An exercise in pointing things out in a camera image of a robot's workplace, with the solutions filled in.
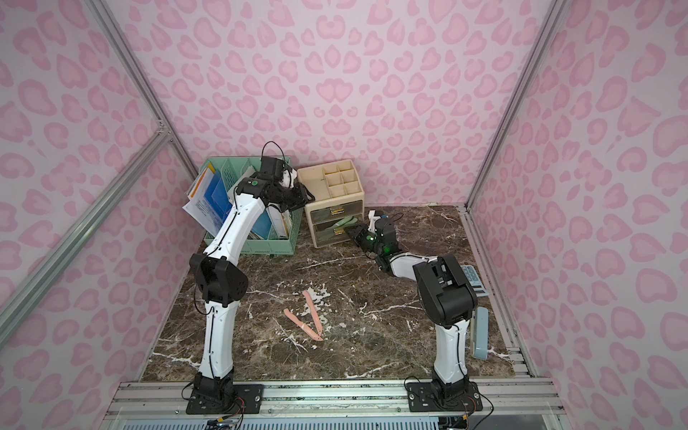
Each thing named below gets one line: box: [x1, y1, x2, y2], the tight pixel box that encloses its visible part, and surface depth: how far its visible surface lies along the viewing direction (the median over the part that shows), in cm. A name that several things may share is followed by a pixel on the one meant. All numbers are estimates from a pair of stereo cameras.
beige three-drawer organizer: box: [296, 159, 365, 249], surface depth 95 cm
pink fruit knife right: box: [302, 290, 323, 337], surface depth 90 cm
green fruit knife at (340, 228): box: [332, 221, 358, 236], surface depth 103 cm
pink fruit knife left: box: [283, 308, 324, 342], surface depth 88 cm
